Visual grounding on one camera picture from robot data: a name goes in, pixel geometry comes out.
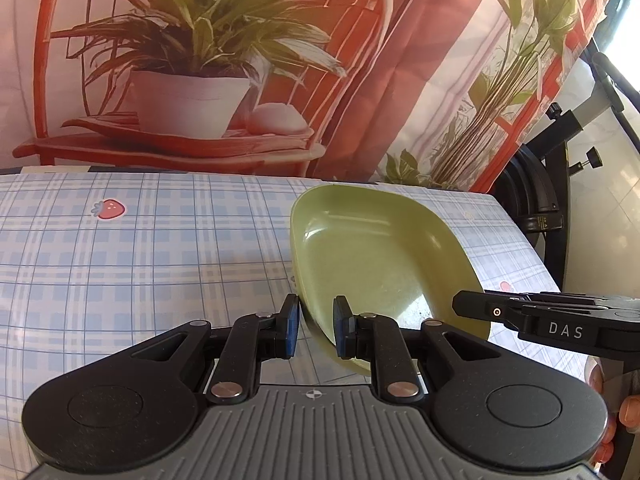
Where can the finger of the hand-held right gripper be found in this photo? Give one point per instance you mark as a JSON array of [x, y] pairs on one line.
[[480, 310]]

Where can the printed backdrop cloth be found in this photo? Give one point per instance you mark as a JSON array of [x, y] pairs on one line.
[[400, 60]]

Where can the person's right hand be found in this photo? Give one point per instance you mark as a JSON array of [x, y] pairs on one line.
[[627, 410]]

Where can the black backdrop stand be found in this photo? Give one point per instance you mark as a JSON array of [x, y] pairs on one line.
[[555, 170]]

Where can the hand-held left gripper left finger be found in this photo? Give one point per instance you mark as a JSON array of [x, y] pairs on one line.
[[291, 327]]

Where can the green plate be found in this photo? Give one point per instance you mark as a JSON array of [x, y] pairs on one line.
[[380, 260]]

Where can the blue checked tablecloth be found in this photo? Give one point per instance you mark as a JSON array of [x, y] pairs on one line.
[[150, 260]]

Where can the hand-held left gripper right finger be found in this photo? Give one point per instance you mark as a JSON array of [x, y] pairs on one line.
[[341, 329]]

